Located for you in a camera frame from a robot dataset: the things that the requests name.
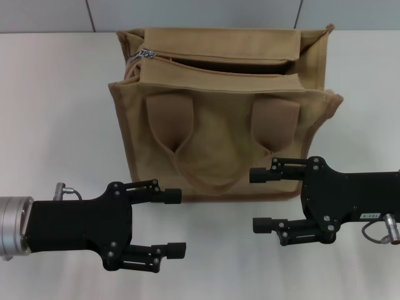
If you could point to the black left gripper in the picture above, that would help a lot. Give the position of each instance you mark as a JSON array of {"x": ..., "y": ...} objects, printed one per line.
[{"x": 78, "y": 222}]

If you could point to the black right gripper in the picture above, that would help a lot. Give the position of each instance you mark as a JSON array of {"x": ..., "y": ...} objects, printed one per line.
[{"x": 350, "y": 193}]

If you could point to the silver metal zipper pull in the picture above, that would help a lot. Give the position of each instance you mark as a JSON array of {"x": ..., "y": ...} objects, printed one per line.
[{"x": 147, "y": 53}]

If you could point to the khaki canvas food bag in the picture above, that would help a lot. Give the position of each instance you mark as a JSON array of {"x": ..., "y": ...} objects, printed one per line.
[{"x": 218, "y": 125}]

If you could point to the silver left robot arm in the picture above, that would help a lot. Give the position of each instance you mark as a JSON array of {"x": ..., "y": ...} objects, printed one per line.
[{"x": 14, "y": 223}]

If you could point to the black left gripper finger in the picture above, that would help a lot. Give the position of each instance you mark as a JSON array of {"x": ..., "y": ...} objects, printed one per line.
[{"x": 175, "y": 250}]

